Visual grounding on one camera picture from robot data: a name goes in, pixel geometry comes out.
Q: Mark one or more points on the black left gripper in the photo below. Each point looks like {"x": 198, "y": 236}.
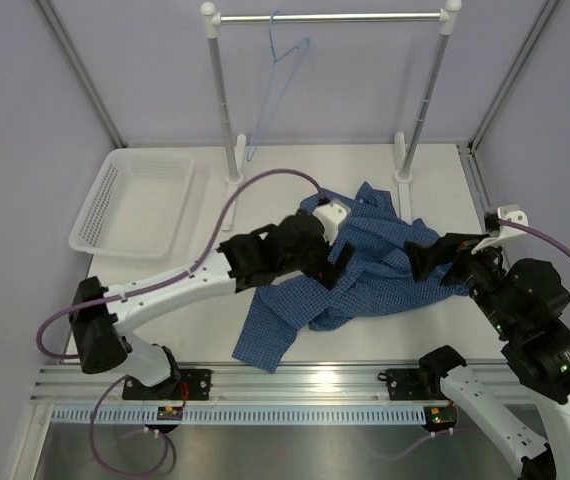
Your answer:
{"x": 332, "y": 271}

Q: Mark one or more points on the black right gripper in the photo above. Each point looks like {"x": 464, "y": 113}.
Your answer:
{"x": 423, "y": 258}

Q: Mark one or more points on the blue plaid shirt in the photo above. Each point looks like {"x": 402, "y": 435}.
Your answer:
{"x": 378, "y": 281}

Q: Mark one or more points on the light blue wire hanger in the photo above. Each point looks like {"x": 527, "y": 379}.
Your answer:
{"x": 275, "y": 89}

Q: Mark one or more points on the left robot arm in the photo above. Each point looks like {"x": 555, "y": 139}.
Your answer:
{"x": 106, "y": 318}

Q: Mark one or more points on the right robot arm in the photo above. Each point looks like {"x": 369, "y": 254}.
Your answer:
{"x": 541, "y": 363}

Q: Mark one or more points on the white and silver clothes rack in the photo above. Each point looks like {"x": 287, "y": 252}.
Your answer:
{"x": 368, "y": 77}

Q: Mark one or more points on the white plastic basket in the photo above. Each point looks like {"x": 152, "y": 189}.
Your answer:
{"x": 135, "y": 204}

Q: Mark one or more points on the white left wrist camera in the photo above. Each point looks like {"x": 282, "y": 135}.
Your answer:
{"x": 332, "y": 215}

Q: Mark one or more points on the aluminium mounting rail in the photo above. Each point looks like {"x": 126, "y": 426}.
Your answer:
{"x": 235, "y": 384}

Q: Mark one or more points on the aluminium frame post right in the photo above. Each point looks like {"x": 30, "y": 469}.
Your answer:
{"x": 518, "y": 64}

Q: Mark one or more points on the aluminium frame post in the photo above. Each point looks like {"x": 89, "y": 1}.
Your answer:
{"x": 518, "y": 64}
{"x": 63, "y": 39}

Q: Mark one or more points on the white slotted cable duct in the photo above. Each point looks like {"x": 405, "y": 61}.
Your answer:
{"x": 242, "y": 415}

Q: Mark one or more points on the aluminium frame post left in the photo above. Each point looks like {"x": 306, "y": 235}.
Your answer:
{"x": 63, "y": 39}

